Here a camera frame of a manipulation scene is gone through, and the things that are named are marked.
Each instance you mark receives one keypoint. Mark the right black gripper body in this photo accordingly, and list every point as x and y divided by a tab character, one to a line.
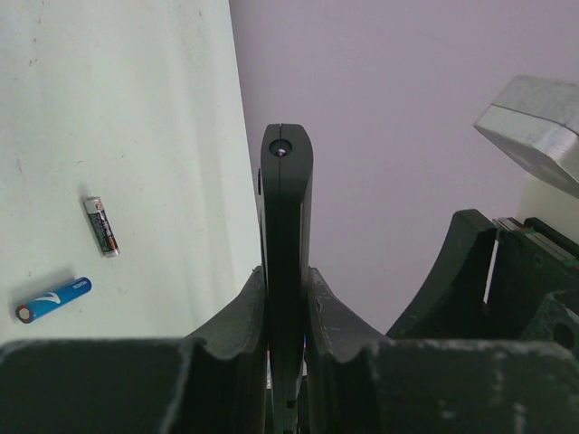
533	293

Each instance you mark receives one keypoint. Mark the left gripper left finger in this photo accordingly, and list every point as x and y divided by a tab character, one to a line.
211	381

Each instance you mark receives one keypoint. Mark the black grey battery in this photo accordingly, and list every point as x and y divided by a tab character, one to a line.
100	225

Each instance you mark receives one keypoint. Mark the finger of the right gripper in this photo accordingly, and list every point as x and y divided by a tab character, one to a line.
449	303

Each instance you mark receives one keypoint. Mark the blue battery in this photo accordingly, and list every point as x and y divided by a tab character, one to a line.
40	306

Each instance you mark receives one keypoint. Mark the black remote control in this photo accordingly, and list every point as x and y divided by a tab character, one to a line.
285	184

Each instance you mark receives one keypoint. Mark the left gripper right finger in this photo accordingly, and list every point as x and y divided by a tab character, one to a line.
360	381

